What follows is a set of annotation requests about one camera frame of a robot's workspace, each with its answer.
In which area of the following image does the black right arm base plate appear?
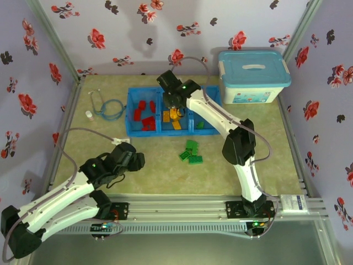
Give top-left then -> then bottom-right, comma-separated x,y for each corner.
225,200 -> 275,221

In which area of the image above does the white label card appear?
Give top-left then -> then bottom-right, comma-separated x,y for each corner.
280,194 -> 307,213

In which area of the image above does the yellow lego brick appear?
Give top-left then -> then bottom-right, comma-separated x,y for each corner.
169,108 -> 185,121

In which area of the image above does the blue storage box lid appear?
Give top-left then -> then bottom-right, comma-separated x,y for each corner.
217,50 -> 292,88

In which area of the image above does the grey slotted cable duct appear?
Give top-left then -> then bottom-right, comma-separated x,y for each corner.
36,222 -> 247,236

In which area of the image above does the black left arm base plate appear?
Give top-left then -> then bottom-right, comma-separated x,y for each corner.
109,202 -> 130,221

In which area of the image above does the white plastic storage box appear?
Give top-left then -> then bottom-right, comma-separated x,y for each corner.
220,62 -> 286,105

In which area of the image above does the small circuit board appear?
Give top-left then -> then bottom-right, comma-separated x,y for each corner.
90,222 -> 116,232
248,220 -> 268,230

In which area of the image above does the grey right arm cable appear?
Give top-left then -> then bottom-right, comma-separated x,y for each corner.
169,56 -> 278,239

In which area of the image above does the blue three-compartment bin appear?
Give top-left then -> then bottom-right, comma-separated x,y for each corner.
125,86 -> 224,138

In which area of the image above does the blue stethoscope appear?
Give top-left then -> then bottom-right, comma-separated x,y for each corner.
87,88 -> 128,123

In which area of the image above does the grey metal panel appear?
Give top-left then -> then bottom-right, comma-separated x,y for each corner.
26,233 -> 339,265

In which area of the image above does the wide aluminium base rail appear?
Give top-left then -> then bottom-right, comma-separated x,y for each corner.
26,194 -> 330,224

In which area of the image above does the grey left arm cable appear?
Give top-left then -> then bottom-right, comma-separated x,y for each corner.
1,128 -> 125,262

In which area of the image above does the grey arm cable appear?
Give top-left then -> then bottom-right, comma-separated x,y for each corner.
1,128 -> 125,262
169,56 -> 278,239

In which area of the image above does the aluminium side rail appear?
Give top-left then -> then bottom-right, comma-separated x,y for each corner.
44,78 -> 85,199
277,95 -> 314,198

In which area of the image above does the aluminium frame post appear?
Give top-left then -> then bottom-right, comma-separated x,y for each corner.
27,0 -> 82,83
281,0 -> 324,65

